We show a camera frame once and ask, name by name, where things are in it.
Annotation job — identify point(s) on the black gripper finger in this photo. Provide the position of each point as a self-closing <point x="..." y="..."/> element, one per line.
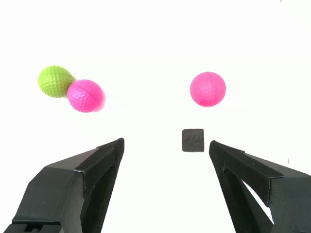
<point x="291" y="201"/>
<point x="60" y="194"/>

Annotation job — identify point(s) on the black foam box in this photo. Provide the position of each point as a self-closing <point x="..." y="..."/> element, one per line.
<point x="192" y="140"/>

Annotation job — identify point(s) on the pink golf ball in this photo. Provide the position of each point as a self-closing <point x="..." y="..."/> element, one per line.
<point x="85" y="95"/>
<point x="207" y="89"/>

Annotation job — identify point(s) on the green golf ball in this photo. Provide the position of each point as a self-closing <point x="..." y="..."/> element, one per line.
<point x="51" y="81"/>

